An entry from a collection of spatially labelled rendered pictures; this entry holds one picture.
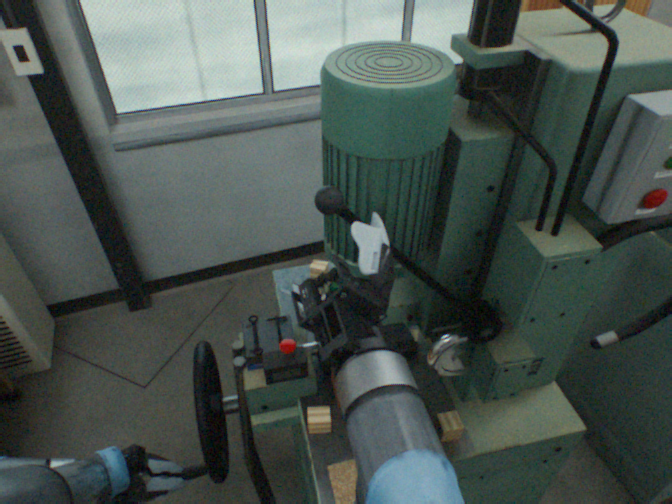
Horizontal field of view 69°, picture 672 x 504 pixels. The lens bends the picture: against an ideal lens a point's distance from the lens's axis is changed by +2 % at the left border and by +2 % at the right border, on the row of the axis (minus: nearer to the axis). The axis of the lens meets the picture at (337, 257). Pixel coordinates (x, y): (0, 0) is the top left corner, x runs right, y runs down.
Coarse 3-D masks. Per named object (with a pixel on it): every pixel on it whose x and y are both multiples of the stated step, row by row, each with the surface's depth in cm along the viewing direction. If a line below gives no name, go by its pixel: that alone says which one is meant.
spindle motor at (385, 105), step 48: (384, 48) 65; (432, 48) 65; (336, 96) 59; (384, 96) 56; (432, 96) 57; (336, 144) 63; (384, 144) 60; (432, 144) 62; (384, 192) 65; (432, 192) 69; (336, 240) 74
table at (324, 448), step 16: (272, 272) 120; (288, 272) 120; (304, 272) 120; (288, 288) 116; (288, 304) 112; (320, 368) 99; (320, 384) 96; (304, 400) 93; (320, 400) 93; (336, 400) 93; (256, 416) 94; (272, 416) 94; (288, 416) 94; (304, 416) 91; (336, 416) 91; (304, 432) 89; (320, 432) 88; (336, 432) 88; (320, 448) 86; (336, 448) 86; (320, 464) 84; (320, 480) 82; (320, 496) 80
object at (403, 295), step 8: (400, 280) 94; (408, 280) 94; (392, 288) 92; (400, 288) 92; (408, 288) 92; (392, 296) 91; (400, 296) 91; (408, 296) 91; (416, 296) 91; (392, 304) 89; (400, 304) 89; (408, 304) 89; (416, 304) 90; (392, 312) 90; (400, 312) 90; (408, 312) 91; (416, 312) 91; (384, 320) 91; (392, 320) 91; (400, 320) 92; (416, 320) 93
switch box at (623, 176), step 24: (648, 96) 59; (624, 120) 61; (648, 120) 57; (624, 144) 61; (648, 144) 58; (600, 168) 66; (624, 168) 62; (648, 168) 61; (600, 192) 66; (624, 192) 63; (648, 192) 64; (600, 216) 67; (624, 216) 66; (648, 216) 67
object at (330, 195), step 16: (320, 192) 55; (336, 192) 55; (320, 208) 55; (336, 208) 55; (400, 256) 64; (416, 272) 67; (432, 288) 70; (464, 304) 75; (480, 304) 78; (464, 320) 78; (480, 320) 76; (496, 320) 77; (480, 336) 78
